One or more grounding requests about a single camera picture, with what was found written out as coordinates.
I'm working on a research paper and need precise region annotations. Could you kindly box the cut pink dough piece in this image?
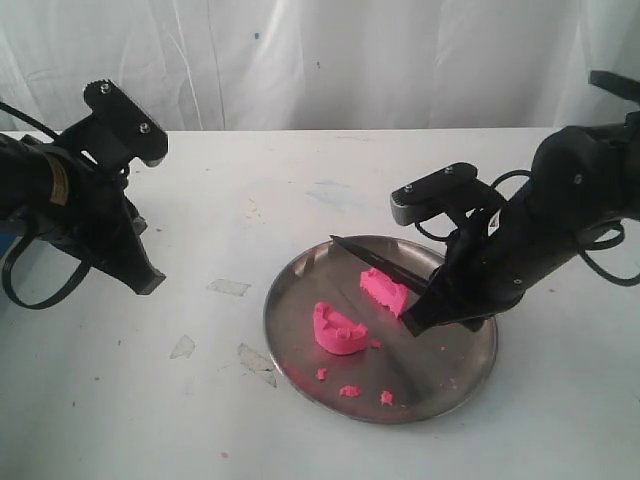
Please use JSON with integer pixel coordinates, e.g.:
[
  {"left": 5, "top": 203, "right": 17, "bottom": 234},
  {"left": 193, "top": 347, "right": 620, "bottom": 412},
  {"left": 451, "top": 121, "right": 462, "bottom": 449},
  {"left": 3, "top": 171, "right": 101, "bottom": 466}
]
[{"left": 360, "top": 268, "right": 409, "bottom": 319}]

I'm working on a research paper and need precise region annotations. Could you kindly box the round steel plate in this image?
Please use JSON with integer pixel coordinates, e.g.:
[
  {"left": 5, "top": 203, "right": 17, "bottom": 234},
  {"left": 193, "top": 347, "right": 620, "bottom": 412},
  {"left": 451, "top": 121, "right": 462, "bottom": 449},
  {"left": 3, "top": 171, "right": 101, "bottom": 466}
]
[{"left": 264, "top": 241, "right": 498, "bottom": 424}]

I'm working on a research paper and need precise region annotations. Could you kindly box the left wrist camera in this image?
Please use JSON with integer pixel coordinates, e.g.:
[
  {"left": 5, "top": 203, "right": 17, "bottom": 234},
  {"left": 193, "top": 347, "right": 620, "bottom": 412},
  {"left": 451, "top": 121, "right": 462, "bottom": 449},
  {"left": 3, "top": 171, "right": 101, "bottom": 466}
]
[{"left": 55, "top": 79, "right": 168, "bottom": 173}]

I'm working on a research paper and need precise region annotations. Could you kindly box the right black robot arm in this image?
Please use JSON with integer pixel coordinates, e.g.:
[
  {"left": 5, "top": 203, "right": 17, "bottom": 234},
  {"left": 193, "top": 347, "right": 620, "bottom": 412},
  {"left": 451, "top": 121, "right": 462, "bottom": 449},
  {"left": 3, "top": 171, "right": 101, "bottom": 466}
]
[{"left": 392, "top": 112, "right": 639, "bottom": 335}]

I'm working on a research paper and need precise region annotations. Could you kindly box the pink crumb bottom right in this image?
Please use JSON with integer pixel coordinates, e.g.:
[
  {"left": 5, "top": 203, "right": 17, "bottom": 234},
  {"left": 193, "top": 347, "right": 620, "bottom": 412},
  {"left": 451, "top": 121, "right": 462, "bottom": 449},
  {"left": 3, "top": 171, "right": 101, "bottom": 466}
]
[{"left": 380, "top": 391, "right": 394, "bottom": 406}]

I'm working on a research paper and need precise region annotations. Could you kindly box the black knife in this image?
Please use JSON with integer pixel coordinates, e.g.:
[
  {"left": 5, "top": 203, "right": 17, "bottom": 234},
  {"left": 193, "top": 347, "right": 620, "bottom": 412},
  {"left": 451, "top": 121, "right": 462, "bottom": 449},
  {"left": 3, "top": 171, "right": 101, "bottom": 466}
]
[{"left": 330, "top": 235, "right": 429, "bottom": 295}]

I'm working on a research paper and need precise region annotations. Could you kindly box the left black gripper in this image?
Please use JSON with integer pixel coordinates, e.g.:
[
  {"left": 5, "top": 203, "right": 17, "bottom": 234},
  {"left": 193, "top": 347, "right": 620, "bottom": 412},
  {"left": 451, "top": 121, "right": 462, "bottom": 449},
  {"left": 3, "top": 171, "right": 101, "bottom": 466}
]
[{"left": 1, "top": 134, "right": 166, "bottom": 295}]

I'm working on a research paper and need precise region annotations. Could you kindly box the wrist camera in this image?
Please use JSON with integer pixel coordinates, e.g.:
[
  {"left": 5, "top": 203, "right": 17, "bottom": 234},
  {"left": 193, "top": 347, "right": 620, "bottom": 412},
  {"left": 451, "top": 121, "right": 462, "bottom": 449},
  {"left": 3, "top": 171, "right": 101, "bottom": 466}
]
[
  {"left": 390, "top": 162, "right": 506, "bottom": 229},
  {"left": 55, "top": 79, "right": 168, "bottom": 173}
]

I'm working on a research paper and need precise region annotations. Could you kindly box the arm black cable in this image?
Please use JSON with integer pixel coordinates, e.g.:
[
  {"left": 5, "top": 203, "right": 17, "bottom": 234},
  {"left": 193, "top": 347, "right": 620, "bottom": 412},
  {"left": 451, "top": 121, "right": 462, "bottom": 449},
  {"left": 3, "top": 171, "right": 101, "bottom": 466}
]
[
  {"left": 0, "top": 102, "right": 94, "bottom": 311},
  {"left": 414, "top": 169, "right": 640, "bottom": 289}
]

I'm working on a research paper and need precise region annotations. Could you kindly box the pink crumb bottom middle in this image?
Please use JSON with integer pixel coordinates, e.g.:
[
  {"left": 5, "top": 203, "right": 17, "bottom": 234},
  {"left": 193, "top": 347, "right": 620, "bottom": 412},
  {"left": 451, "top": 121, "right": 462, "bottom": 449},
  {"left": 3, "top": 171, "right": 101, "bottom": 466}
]
[{"left": 339, "top": 385, "right": 361, "bottom": 398}]

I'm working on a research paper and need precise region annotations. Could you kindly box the blue sand box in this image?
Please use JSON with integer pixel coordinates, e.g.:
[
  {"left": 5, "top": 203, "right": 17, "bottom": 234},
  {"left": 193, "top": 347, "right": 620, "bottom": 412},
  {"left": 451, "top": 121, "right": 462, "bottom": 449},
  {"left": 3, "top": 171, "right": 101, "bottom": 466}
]
[{"left": 0, "top": 233, "right": 22, "bottom": 260}]

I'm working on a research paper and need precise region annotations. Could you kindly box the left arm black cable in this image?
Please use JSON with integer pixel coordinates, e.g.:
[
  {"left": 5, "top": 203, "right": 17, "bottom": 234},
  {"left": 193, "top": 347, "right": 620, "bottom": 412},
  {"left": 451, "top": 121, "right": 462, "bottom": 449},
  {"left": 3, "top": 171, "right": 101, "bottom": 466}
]
[{"left": 0, "top": 102, "right": 94, "bottom": 311}]

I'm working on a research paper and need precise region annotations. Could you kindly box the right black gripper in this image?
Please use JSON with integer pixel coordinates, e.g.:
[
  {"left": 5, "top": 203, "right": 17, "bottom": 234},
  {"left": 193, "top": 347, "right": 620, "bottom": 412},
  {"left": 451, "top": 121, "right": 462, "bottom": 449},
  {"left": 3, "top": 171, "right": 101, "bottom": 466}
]
[{"left": 402, "top": 124, "right": 625, "bottom": 336}]

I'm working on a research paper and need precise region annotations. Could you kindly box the white backdrop sheet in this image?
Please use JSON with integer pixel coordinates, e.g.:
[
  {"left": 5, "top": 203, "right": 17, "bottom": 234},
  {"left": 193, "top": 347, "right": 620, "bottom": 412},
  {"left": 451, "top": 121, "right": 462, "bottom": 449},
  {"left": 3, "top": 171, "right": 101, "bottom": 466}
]
[{"left": 1, "top": 1, "right": 639, "bottom": 130}]

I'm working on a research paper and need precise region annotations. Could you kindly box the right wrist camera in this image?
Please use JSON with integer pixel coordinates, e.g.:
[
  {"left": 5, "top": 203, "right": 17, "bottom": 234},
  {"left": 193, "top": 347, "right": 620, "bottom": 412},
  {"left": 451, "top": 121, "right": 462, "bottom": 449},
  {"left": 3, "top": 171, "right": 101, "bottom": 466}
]
[{"left": 390, "top": 162, "right": 506, "bottom": 229}]

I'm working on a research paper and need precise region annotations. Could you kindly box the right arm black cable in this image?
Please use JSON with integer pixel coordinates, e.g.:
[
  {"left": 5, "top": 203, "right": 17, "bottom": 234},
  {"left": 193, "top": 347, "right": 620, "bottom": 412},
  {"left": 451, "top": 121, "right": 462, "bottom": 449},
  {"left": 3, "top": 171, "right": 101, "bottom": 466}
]
[{"left": 414, "top": 169, "right": 640, "bottom": 289}]

